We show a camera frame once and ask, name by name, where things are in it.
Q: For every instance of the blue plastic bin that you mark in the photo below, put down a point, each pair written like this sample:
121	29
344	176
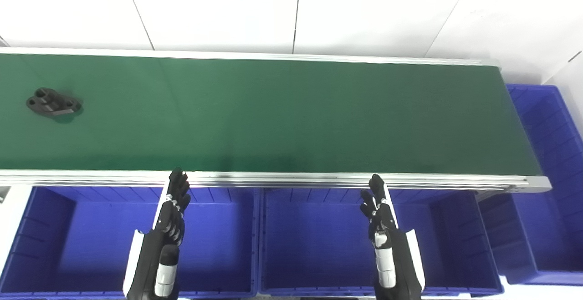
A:
319	245
91	245
546	218

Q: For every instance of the green conveyor belt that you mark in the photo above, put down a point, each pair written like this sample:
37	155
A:
291	113
319	179

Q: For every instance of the black flange part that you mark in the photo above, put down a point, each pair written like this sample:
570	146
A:
51	104

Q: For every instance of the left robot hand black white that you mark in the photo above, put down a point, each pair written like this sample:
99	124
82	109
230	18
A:
155	254

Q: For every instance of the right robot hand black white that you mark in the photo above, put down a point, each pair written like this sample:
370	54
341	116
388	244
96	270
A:
396	259

